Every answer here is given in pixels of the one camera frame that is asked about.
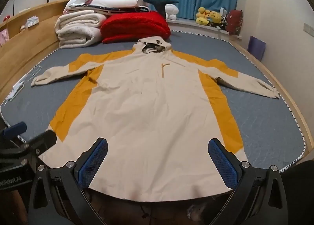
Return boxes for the white cable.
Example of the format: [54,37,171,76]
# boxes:
[4,65,43,106]

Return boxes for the red folded blanket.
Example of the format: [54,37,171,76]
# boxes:
[100,11,171,44]

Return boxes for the white folded pillow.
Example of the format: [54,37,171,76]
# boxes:
[92,0,145,9]

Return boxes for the white and blue packet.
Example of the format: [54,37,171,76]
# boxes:
[26,16,40,28]

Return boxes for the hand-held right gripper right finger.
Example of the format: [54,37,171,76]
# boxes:
[208,138,287,225]

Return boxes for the black and white plush toy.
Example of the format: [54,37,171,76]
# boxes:
[216,7,229,29]

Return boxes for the dark striped folded cloth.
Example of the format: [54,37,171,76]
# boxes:
[86,5,151,15]

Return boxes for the beige and yellow hooded jacket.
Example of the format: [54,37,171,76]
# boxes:
[31,36,280,202]

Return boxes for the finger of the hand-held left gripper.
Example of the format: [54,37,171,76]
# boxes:
[24,130,58,153]
[0,121,27,142]

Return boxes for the grey-blue bed mattress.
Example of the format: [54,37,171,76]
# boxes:
[0,30,307,174]

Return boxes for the pink packet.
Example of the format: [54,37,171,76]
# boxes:
[0,30,10,46]

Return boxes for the cream folded quilt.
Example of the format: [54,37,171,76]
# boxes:
[55,10,108,49]

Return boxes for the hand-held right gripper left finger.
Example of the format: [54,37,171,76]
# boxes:
[29,137,109,225]

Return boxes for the yellow plush toy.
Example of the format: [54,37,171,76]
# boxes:
[196,7,212,26]
[208,11,223,24]

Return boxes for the wooden bed frame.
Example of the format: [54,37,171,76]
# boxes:
[0,0,307,147]

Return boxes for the dark red cushion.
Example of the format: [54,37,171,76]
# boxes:
[226,9,243,36]

